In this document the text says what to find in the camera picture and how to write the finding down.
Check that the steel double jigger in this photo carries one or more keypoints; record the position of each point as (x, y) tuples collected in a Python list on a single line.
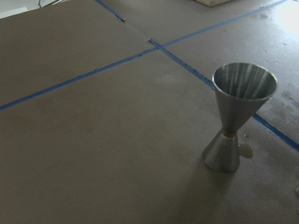
[(241, 89)]

